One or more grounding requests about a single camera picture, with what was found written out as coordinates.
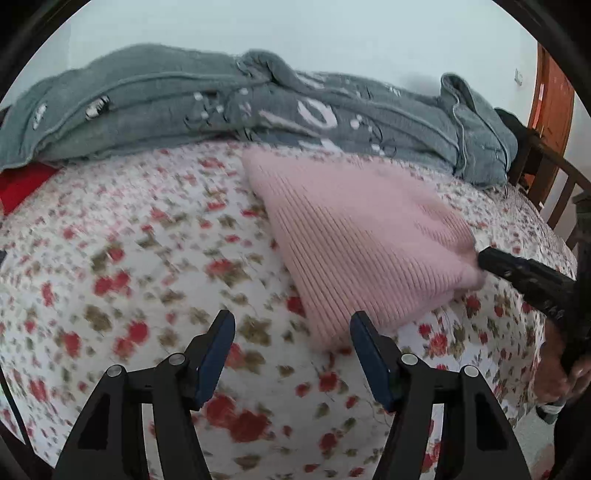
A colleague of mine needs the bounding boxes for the person's right hand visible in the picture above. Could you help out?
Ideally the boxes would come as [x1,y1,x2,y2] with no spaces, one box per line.
[536,323,591,404]

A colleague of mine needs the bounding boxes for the pink ribbed knit sweater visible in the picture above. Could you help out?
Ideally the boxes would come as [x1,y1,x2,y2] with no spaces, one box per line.
[241,148,488,352]

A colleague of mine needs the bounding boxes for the orange wooden door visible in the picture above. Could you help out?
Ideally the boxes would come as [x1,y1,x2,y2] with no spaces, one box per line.
[526,41,575,162]

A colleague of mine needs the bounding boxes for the dark cloth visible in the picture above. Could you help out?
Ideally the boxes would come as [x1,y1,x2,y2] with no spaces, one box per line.
[494,107,542,185]

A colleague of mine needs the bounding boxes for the red cloth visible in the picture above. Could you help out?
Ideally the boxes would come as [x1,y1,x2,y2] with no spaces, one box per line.
[0,161,61,215]

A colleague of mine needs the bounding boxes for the grey patterned quilt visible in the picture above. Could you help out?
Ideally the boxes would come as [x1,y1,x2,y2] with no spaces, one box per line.
[0,44,520,190]

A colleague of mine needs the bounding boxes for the floral bed sheet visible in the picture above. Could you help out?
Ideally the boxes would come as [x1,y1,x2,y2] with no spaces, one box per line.
[0,141,580,480]

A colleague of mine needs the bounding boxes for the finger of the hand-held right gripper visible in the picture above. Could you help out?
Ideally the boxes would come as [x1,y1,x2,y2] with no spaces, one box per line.
[477,247,555,301]

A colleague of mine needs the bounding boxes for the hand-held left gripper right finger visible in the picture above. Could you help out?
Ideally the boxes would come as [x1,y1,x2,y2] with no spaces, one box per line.
[349,311,532,480]

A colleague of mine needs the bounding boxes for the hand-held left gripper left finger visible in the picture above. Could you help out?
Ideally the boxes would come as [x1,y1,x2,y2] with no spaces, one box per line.
[53,309,236,480]

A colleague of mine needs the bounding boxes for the dark wooden bed frame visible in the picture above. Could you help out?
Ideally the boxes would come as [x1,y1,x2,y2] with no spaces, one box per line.
[508,124,591,252]

